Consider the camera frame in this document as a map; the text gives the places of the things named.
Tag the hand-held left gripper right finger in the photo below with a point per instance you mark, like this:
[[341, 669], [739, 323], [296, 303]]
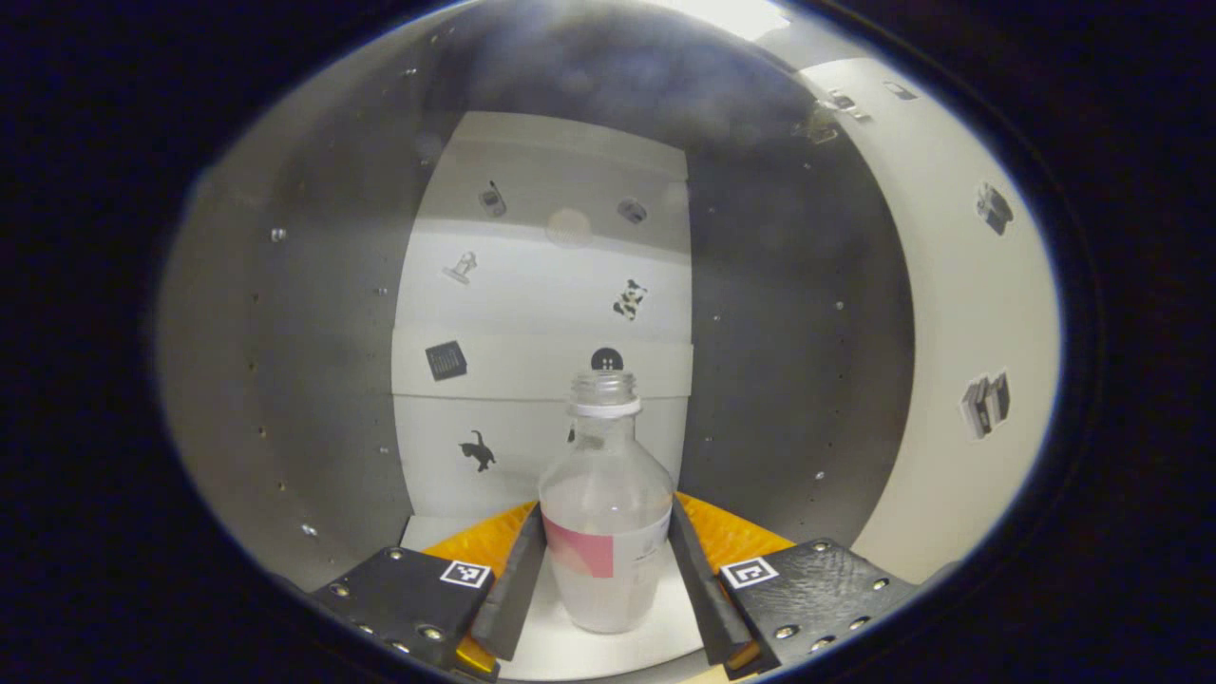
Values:
[[703, 598]]

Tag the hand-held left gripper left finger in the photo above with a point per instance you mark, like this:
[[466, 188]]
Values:
[[518, 589]]

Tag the clear plastic bottle pink label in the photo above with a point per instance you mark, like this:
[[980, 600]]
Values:
[[608, 503]]

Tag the dark grey cabinet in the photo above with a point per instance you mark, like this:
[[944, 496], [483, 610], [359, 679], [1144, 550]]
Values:
[[285, 380]]

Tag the metal cabinet hinge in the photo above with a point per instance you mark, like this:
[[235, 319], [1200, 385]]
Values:
[[825, 128]]

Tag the ceiling light panel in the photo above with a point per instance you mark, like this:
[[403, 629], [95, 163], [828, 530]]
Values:
[[731, 14]]

